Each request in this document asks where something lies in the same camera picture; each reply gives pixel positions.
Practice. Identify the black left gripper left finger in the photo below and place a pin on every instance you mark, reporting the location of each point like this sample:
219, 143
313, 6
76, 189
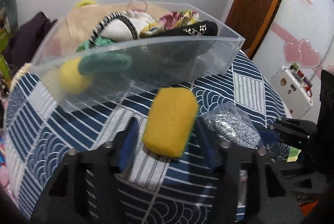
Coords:
83, 188

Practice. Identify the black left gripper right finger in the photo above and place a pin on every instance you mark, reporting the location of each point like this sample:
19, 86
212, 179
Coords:
268, 198

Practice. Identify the silver steel wool bag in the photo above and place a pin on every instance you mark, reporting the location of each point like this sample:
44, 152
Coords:
233, 125

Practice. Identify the yellow felt ball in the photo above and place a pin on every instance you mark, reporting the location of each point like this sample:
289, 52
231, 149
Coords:
70, 79

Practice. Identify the yellow sponge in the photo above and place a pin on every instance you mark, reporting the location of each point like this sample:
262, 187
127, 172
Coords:
170, 121

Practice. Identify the green knitted cloth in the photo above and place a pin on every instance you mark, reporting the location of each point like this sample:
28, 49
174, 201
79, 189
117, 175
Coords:
104, 62

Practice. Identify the white cloth piece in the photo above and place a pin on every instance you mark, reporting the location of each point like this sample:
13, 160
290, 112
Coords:
118, 31

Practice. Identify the black white fabric bag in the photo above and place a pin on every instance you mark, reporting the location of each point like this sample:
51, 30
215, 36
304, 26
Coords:
203, 28

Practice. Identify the floral fabric scrunchie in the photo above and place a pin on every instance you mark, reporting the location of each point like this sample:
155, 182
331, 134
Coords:
170, 21

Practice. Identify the white sticker covered case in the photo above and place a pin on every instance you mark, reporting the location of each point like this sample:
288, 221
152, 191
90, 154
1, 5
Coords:
294, 91

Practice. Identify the blue white patterned tablecloth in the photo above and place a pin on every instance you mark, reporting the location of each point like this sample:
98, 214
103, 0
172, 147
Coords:
156, 189

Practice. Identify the clear plastic storage box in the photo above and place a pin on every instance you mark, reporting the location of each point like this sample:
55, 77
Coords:
157, 61

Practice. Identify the dark purple clothing pile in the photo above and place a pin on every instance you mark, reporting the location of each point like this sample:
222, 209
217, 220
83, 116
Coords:
24, 44

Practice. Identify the beige plush blanket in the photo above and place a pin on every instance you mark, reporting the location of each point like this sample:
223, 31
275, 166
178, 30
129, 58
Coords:
76, 27

